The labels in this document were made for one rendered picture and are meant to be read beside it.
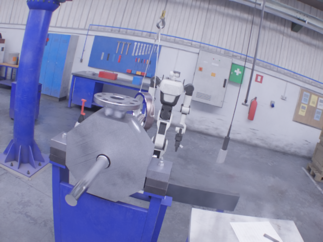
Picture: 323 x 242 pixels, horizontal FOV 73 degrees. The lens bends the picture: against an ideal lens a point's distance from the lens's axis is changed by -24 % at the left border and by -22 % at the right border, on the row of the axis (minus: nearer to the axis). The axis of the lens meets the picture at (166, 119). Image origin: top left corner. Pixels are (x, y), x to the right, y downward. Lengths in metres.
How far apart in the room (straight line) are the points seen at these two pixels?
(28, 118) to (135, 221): 2.15
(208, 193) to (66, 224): 1.05
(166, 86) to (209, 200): 1.77
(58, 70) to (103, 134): 5.67
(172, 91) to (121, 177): 2.00
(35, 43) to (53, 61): 3.95
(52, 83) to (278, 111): 5.89
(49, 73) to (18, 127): 3.93
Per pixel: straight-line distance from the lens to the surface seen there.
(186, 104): 3.41
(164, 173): 1.44
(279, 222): 1.79
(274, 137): 7.09
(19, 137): 3.46
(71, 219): 1.84
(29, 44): 3.21
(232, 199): 1.97
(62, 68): 6.96
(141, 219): 1.64
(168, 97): 3.34
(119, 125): 1.39
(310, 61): 7.25
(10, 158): 3.63
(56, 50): 7.08
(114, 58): 6.85
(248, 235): 1.54
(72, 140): 1.52
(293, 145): 7.36
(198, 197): 1.93
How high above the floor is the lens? 1.71
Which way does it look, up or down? 14 degrees down
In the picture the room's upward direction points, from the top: 13 degrees clockwise
